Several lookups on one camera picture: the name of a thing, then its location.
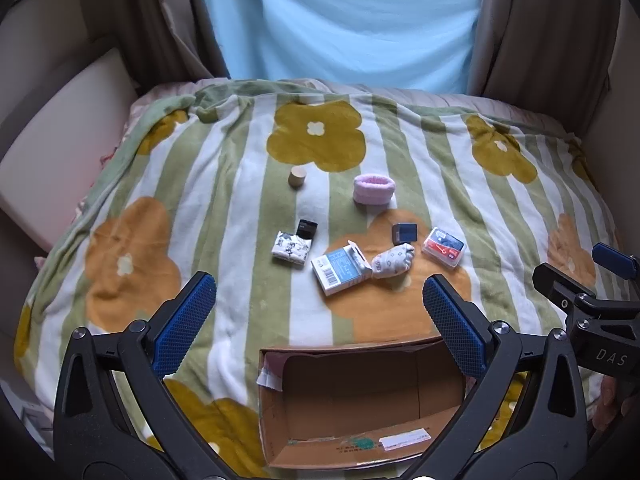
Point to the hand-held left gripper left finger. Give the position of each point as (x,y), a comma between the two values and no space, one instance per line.
(185,325)

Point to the small dark blue box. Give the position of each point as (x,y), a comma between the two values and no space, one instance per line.
(405,233)

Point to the pink fluffy wristband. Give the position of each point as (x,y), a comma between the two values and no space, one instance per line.
(373,189)

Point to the striped flower blanket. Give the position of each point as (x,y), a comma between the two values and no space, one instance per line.
(250,170)

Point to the light blue curtain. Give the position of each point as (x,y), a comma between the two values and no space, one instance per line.
(345,20)

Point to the beige curtain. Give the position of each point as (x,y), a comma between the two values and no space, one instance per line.
(150,15)
(545,30)

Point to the small wooden cylinder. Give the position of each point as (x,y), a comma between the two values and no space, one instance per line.
(296,178)

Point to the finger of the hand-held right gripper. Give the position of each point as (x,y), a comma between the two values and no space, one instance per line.
(614,259)
(552,281)

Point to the small black box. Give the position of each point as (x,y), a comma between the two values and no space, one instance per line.
(306,230)

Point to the clear case red blue label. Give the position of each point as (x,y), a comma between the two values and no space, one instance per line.
(442,248)

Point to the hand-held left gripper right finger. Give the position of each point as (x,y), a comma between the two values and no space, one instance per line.
(455,330)

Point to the white cushion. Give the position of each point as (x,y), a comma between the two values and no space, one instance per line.
(65,145)

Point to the person's right hand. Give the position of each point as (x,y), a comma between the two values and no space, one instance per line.
(614,405)

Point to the brown cardboard box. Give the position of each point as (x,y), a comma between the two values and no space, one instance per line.
(360,400)

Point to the white patterned sock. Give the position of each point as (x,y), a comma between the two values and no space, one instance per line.
(392,261)

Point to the blue white carton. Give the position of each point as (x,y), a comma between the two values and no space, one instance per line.
(340,271)

